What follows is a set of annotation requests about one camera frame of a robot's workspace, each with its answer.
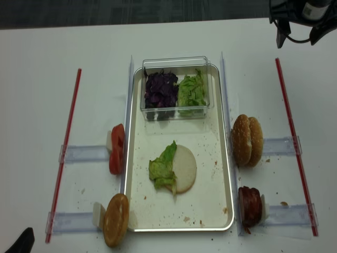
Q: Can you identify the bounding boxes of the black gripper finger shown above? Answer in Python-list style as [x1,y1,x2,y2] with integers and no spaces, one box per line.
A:
[309,23,334,45]
[276,21,291,48]

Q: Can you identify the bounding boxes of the red guide strip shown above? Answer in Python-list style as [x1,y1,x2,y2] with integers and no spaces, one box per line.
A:
[45,69,82,244]
[275,58,319,237]

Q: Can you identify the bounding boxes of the sesame bun tops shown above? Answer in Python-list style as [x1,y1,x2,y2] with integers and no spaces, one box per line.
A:
[231,114,264,167]

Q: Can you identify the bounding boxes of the red right guide strip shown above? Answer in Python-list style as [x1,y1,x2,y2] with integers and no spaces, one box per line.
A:
[275,58,319,237]

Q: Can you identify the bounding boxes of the red tomato slices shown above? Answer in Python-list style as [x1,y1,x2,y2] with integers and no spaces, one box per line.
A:
[109,124,125,175]

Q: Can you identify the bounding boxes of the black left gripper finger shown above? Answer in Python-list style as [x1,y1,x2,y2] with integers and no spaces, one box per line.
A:
[5,227,35,253]

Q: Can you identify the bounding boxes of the clear pusher track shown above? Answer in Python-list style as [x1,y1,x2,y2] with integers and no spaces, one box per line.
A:
[263,204,319,226]
[45,212,102,235]
[262,136,302,156]
[58,145,110,163]

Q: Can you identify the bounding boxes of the metal baking tray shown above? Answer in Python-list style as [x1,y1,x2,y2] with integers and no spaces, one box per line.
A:
[124,66,234,232]

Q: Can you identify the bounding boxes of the red left guide strip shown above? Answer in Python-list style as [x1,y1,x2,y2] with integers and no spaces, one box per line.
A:
[45,69,82,244]

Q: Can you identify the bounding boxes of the white right front pusher block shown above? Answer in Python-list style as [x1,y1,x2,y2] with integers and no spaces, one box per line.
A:
[260,194,270,222]

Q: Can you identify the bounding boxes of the white bun bottom slice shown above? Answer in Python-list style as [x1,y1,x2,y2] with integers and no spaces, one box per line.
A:
[165,144,197,195]

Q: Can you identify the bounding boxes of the clear plastic salad container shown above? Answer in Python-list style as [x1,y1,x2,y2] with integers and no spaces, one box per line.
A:
[140,56,214,121]

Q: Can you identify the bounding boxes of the white left rear pusher block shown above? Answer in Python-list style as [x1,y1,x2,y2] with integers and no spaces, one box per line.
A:
[106,130,113,153]

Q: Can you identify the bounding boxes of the brown meat patties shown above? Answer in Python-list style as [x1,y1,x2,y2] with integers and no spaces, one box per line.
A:
[238,186,263,234]

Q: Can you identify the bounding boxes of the clear right front pusher track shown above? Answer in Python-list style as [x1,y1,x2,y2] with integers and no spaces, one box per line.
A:
[263,204,319,226]

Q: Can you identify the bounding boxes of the green lettuce in container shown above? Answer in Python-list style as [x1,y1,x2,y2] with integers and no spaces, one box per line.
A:
[177,69,206,107]

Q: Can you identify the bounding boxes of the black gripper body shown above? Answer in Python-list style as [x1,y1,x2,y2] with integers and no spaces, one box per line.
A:
[269,0,336,29]

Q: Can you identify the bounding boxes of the clear left front pusher track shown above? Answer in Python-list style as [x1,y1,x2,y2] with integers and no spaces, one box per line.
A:
[45,212,102,235]

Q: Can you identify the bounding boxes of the purple cabbage leaves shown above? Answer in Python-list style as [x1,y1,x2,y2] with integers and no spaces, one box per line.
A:
[143,69,179,109]

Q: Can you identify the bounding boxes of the white left front pusher block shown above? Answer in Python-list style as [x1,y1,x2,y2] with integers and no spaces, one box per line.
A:
[92,202,106,230]

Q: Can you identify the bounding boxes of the toasted bun slice left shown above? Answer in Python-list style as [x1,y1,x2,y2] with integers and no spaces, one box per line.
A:
[103,193,129,248]

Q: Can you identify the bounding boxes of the green lettuce leaf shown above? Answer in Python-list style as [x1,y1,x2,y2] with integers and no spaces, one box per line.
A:
[148,141,177,196]

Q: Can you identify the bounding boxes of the clear left rear pusher track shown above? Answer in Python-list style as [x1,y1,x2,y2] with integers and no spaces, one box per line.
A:
[58,145,110,163]

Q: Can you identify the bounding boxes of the clear right rear pusher track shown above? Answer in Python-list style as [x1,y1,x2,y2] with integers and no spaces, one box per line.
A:
[262,136,302,156]

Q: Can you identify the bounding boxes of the white pusher block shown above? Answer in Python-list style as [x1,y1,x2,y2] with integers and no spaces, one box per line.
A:
[92,202,106,230]
[106,130,113,153]
[260,194,270,222]

